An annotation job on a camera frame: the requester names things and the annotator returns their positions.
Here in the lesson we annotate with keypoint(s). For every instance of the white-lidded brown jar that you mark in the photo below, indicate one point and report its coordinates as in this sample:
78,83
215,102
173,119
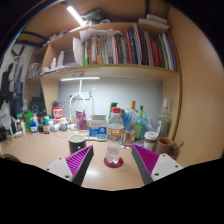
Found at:
150,140

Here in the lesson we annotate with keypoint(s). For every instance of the green container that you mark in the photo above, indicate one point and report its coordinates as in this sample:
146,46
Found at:
28,118

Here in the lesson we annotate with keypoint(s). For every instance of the clear red-capped drink bottle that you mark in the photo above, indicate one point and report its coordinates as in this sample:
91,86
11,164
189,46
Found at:
115,133

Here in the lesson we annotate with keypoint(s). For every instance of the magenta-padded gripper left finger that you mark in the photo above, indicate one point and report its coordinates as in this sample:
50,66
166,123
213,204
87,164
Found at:
78,161

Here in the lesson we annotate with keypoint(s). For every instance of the flat round red coaster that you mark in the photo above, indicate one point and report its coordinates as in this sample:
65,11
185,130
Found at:
107,164

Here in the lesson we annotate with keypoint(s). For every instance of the red and white can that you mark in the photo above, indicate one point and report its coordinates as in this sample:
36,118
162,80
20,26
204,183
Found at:
57,113

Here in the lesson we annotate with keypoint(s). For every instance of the wooden shelf unit with books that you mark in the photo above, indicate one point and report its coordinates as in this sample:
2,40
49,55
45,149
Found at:
110,70

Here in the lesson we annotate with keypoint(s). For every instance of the black mug white inside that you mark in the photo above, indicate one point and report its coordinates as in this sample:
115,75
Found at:
76,145

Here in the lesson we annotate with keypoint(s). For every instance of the white blue-labelled squeeze bottle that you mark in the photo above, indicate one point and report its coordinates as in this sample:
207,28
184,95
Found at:
33,127

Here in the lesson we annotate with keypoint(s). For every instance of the clear green-capped bottle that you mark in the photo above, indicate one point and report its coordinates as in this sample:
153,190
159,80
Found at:
139,125

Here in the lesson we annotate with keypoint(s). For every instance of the ceiling light bar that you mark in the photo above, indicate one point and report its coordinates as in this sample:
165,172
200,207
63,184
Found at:
76,15

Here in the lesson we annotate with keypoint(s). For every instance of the white wall power strip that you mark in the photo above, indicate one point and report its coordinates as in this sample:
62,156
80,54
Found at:
85,96

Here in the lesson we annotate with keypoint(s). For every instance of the white marker pen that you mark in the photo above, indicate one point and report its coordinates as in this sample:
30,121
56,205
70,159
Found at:
125,146

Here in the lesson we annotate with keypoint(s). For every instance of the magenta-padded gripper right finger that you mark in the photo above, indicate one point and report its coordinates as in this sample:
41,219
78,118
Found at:
146,160

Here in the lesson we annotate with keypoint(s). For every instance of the grey round lid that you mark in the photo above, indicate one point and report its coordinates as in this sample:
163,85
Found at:
93,138

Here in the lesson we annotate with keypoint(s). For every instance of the blue and white carton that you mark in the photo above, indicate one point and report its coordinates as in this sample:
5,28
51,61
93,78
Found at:
97,126

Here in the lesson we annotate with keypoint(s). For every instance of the grey shaker bottle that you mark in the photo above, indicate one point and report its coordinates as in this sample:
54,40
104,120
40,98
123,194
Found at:
123,115

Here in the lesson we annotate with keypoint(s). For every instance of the magenta pouch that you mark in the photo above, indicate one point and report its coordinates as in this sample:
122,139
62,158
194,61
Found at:
80,120

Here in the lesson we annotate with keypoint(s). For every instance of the blue plastic bag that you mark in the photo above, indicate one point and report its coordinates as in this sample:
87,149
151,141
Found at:
149,121

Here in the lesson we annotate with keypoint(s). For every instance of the clear yellow-capped bottle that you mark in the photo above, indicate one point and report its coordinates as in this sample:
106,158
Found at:
130,123

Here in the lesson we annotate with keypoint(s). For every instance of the brown cup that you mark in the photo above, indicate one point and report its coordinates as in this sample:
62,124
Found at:
165,146

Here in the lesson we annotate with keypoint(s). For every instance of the hanging dark clothes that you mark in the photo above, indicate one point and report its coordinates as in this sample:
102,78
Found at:
15,93

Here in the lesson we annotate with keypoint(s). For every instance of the black appliance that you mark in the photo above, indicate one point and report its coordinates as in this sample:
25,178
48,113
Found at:
37,106

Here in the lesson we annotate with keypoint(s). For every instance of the clear white-capped glass bottle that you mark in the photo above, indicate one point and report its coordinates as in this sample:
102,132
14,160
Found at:
164,120

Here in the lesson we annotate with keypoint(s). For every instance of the small white pill bottle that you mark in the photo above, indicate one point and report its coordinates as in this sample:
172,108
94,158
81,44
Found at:
63,125

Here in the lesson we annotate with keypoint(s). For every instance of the under-shelf light bar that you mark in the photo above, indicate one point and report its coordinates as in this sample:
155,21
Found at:
80,78

